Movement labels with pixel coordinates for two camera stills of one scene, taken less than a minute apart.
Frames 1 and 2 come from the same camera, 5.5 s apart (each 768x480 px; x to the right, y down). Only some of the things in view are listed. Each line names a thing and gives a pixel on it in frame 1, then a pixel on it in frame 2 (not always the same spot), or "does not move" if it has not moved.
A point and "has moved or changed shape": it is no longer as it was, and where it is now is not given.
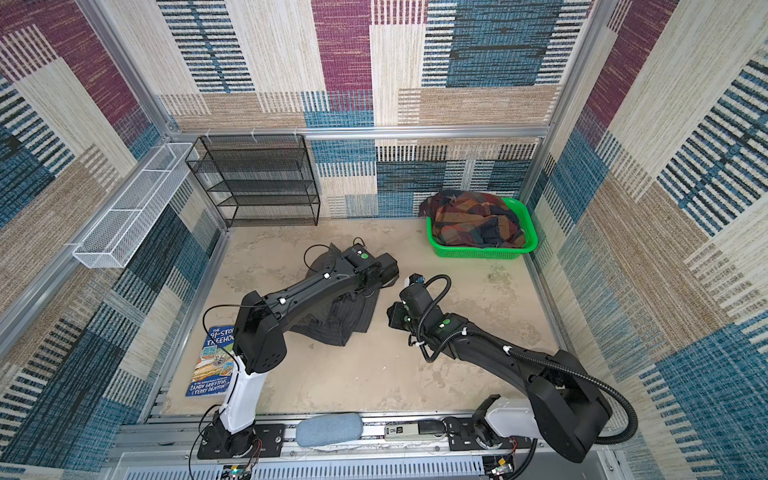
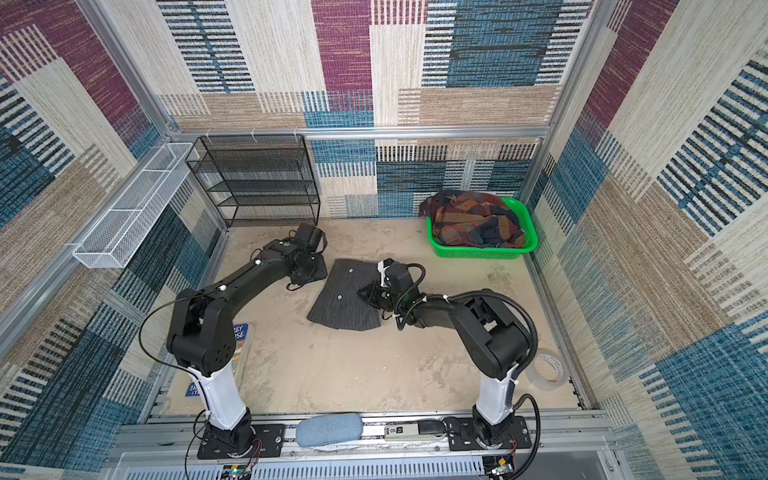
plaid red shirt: [468, 218] does not move
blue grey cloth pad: [329, 429] does not move
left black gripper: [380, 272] to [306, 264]
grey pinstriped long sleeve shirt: [333, 320] has moved or changed shape
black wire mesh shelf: [257, 180] does not move
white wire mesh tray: [114, 238] does not move
